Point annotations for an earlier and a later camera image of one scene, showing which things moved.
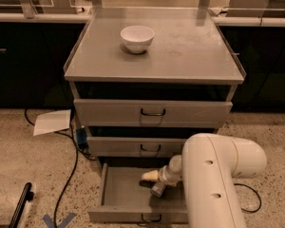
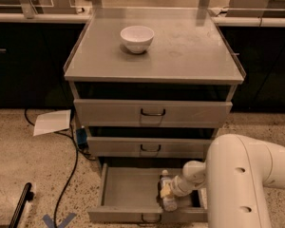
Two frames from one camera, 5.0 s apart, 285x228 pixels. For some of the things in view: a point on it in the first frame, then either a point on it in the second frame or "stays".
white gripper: [164, 176] to [177, 187]
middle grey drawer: [135, 146] stays
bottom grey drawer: [124, 198] stays
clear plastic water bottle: [158, 189] to [169, 202]
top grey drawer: [112, 113] stays
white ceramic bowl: [137, 38] stays
